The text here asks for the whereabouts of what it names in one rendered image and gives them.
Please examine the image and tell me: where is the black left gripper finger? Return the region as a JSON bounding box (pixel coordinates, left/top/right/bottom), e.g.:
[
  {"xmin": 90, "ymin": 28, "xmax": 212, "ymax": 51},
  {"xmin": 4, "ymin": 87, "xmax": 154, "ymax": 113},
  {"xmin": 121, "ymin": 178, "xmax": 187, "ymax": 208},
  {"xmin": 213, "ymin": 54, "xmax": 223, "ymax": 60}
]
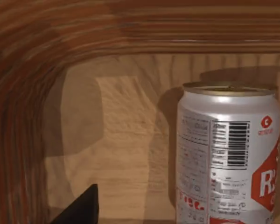
[{"xmin": 50, "ymin": 183, "xmax": 100, "ymax": 224}]

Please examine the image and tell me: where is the silver and red can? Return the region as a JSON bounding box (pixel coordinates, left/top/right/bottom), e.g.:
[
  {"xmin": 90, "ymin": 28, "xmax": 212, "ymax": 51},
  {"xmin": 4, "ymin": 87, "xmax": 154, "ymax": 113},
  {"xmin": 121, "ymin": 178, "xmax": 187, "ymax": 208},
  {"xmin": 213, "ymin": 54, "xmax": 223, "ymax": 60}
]
[{"xmin": 175, "ymin": 81, "xmax": 280, "ymax": 224}]

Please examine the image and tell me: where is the wooden cupboard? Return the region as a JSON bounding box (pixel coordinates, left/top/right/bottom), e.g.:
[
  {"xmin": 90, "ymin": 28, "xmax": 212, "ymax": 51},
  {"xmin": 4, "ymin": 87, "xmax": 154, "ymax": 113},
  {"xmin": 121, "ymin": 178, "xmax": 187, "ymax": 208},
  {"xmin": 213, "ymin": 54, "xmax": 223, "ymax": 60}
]
[{"xmin": 0, "ymin": 0, "xmax": 280, "ymax": 224}]

